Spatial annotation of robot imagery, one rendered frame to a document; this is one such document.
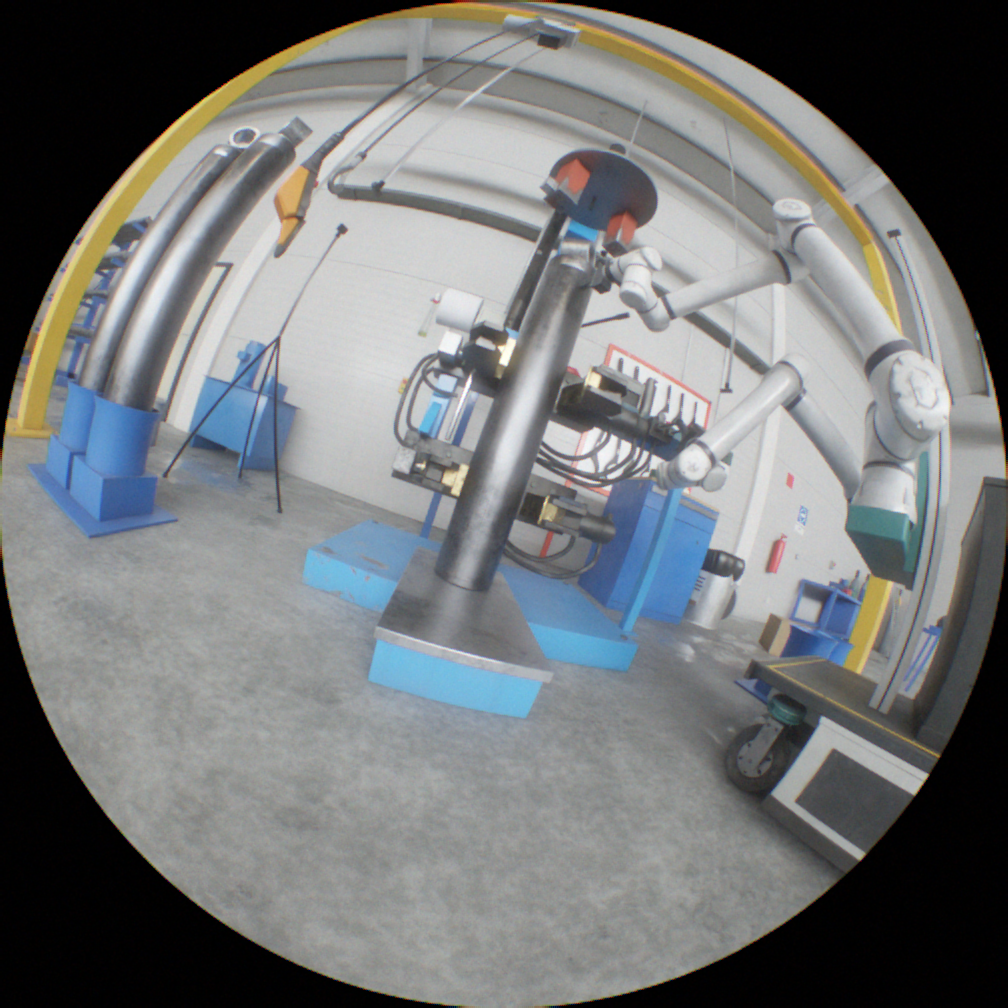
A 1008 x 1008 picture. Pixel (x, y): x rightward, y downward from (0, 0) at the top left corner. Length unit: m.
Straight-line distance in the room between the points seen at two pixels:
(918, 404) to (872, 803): 0.71
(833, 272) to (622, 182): 1.22
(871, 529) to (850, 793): 0.53
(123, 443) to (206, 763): 0.99
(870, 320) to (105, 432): 1.97
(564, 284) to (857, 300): 0.98
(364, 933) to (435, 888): 0.12
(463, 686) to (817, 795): 0.82
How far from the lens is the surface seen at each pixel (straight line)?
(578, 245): 1.55
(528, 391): 1.14
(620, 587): 2.36
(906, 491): 0.91
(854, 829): 0.87
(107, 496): 1.31
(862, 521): 0.86
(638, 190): 1.94
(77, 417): 1.59
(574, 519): 1.17
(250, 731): 0.64
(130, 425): 1.30
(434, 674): 0.77
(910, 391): 0.78
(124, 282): 1.63
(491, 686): 0.79
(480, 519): 1.09
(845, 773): 0.84
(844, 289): 0.95
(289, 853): 0.52
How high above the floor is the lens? 0.48
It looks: 1 degrees down
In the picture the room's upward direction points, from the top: 19 degrees clockwise
